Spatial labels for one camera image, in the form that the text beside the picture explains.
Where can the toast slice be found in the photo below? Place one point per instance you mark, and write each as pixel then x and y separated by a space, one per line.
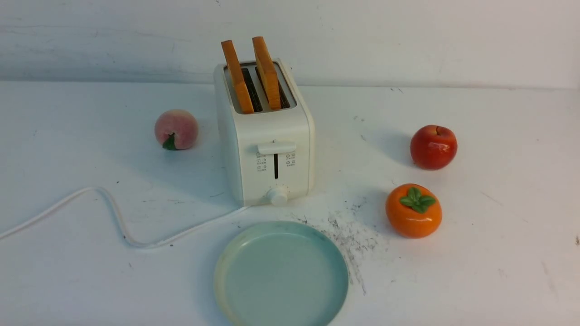
pixel 267 72
pixel 237 77

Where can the light green round plate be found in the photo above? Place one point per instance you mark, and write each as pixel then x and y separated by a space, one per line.
pixel 281 273

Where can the white two-slot toaster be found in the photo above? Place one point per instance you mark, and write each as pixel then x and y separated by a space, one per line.
pixel 269 155

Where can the pink peach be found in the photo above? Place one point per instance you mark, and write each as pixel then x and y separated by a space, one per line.
pixel 176 130

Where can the orange persimmon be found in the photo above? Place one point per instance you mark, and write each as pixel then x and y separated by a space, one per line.
pixel 413 211

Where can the red apple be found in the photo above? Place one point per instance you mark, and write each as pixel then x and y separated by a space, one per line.
pixel 433 147

